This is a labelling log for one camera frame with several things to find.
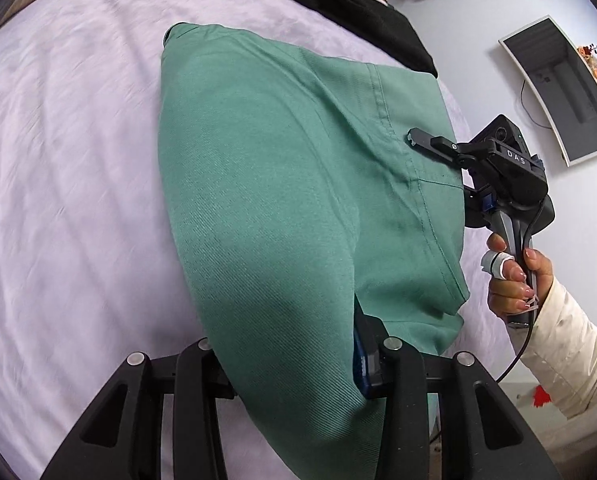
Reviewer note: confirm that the person's right hand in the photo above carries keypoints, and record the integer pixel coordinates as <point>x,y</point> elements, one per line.
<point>511,290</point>

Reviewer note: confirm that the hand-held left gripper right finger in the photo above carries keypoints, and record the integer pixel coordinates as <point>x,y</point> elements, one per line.
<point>361,357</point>

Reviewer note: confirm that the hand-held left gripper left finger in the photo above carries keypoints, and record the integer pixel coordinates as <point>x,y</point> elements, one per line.
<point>198,375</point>

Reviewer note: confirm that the black garment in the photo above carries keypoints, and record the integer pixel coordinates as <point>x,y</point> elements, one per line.
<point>368,20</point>

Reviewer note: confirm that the small red item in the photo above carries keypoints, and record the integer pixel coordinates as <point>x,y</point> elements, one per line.
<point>541,396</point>

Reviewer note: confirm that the green jacket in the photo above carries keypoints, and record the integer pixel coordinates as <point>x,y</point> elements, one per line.
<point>258,185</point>

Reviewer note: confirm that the curved wall monitor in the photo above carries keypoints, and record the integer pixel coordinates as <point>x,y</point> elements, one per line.
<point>563,90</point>

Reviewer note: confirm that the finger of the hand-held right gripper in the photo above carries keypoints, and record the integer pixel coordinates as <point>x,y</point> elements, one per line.
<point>476,210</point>
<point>431,142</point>

